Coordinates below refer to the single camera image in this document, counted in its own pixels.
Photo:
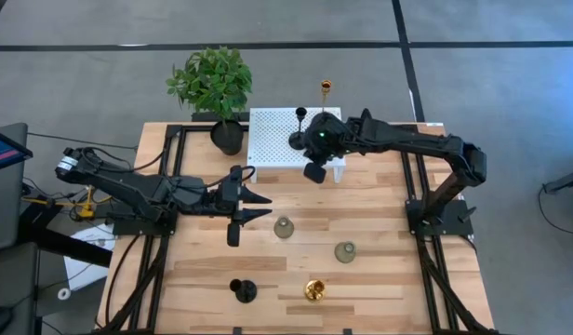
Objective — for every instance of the short gold candle holder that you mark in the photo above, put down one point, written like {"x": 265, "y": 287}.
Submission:
{"x": 314, "y": 291}

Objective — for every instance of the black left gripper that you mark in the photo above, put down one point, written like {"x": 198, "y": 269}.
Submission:
{"x": 233, "y": 205}

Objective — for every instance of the white paper sheet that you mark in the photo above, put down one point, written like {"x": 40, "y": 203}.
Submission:
{"x": 82, "y": 270}

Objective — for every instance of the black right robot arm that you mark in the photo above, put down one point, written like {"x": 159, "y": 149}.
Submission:
{"x": 417, "y": 142}

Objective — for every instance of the short black candle holder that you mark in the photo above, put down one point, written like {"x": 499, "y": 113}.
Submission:
{"x": 246, "y": 292}

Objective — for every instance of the white perforated metal shelf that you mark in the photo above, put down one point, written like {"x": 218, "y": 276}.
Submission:
{"x": 272, "y": 139}

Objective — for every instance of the smoky glass candle holder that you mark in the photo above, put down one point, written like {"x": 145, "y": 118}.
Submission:
{"x": 283, "y": 229}
{"x": 345, "y": 252}

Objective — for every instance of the grey cabinet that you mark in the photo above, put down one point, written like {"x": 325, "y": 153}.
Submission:
{"x": 7, "y": 205}

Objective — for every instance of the tall gold candle holder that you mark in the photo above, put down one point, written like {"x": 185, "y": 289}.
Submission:
{"x": 326, "y": 85}

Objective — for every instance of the green leafy plant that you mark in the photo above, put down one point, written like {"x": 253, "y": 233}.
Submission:
{"x": 212, "y": 84}

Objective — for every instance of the grey stand leg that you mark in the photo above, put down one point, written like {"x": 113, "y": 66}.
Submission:
{"x": 565, "y": 182}

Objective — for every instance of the dark flat monitor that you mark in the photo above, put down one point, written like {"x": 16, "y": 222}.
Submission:
{"x": 3, "y": 151}

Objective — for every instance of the black plant pot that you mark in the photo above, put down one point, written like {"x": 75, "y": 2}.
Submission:
{"x": 227, "y": 137}

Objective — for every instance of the yellow clamp tool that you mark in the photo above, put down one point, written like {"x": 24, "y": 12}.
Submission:
{"x": 87, "y": 209}

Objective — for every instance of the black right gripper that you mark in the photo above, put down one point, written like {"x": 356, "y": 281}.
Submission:
{"x": 328, "y": 139}

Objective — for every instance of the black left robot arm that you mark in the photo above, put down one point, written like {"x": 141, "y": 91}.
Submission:
{"x": 137, "y": 188}

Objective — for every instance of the white tape roll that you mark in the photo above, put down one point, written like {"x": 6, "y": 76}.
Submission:
{"x": 59, "y": 294}

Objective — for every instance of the tall black candle holder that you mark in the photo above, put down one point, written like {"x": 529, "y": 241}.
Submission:
{"x": 297, "y": 139}

